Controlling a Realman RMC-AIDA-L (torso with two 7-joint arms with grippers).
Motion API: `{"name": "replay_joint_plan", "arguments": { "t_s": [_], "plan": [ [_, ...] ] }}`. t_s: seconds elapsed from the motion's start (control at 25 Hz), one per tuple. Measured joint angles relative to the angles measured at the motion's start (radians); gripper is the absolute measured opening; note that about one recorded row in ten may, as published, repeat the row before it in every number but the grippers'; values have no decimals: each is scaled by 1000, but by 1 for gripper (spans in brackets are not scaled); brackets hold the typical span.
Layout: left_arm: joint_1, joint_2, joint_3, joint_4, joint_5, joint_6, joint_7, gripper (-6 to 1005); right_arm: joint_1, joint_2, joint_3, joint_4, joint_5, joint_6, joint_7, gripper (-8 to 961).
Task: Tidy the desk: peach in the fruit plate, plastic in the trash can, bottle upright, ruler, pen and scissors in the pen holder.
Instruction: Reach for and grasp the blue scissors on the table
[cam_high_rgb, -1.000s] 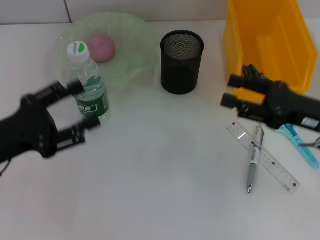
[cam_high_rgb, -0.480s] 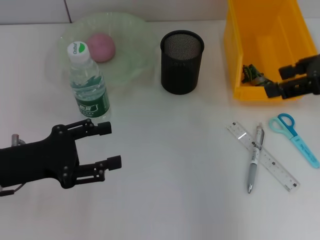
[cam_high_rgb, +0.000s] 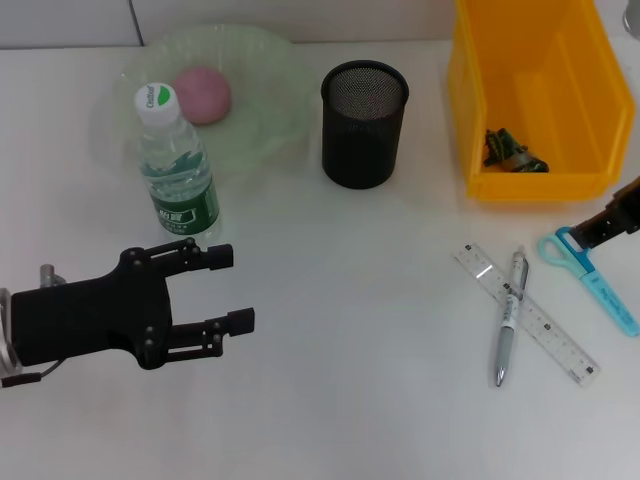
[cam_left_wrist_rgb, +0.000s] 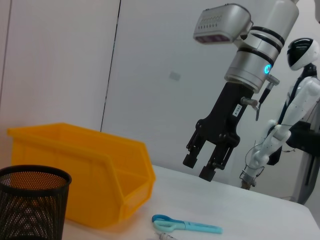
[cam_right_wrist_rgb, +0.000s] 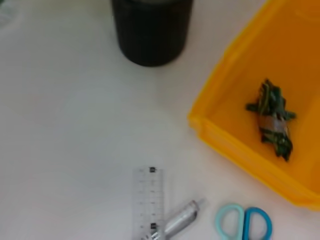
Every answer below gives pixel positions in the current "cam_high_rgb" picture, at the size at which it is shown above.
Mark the blue scissors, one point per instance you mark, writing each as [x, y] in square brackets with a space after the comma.
[600, 285]

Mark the pink toy peach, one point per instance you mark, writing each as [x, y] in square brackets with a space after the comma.
[210, 100]

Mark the translucent green fruit plate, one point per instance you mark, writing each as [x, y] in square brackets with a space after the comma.
[265, 100]

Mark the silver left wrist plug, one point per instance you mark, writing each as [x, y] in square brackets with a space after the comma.
[49, 275]

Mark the transparent plastic ruler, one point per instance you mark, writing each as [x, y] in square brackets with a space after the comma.
[550, 330]

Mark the clear green-label water bottle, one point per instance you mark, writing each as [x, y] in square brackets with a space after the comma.
[180, 170]

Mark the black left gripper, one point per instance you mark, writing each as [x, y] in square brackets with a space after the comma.
[90, 320]

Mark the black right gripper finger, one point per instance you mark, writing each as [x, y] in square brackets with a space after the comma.
[615, 217]

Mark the grey white pen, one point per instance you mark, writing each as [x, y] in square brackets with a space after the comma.
[507, 330]

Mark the black mesh pen holder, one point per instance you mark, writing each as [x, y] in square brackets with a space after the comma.
[360, 145]

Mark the yellow plastic bin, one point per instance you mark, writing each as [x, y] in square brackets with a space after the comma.
[540, 75]

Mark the green plastic wrapper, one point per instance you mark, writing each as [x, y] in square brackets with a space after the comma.
[510, 152]

